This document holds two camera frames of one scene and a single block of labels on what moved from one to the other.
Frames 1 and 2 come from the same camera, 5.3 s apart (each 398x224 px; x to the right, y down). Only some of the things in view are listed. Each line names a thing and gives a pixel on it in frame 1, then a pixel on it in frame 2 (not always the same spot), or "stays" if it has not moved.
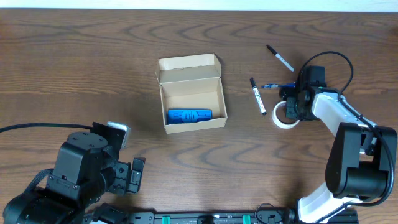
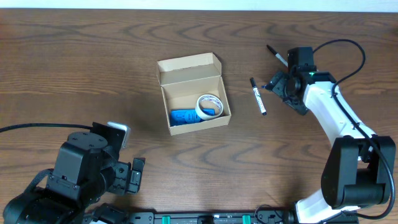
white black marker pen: x=257 y=96 stays
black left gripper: x=123 y=177 stays
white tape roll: x=283 y=125 -> x=211 y=98
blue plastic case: x=184 y=116 stays
